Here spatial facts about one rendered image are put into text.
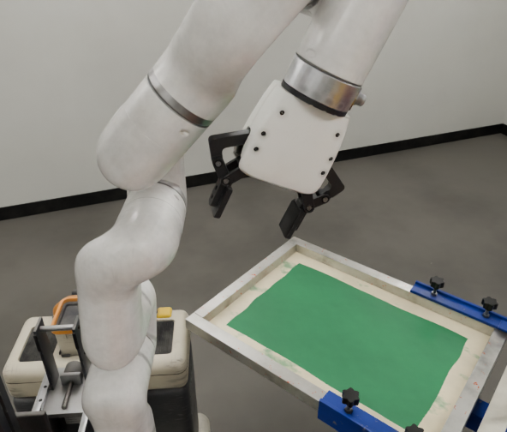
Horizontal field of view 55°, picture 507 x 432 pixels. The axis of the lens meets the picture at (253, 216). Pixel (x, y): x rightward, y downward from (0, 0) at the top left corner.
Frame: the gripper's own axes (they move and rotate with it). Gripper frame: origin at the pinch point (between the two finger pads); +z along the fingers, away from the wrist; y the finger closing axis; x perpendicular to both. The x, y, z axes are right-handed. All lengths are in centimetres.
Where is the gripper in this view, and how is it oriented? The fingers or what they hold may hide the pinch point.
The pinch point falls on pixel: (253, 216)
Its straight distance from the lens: 56.9
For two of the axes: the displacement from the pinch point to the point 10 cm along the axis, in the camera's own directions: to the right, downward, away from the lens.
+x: 2.0, 5.2, -8.3
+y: -8.9, -2.7, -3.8
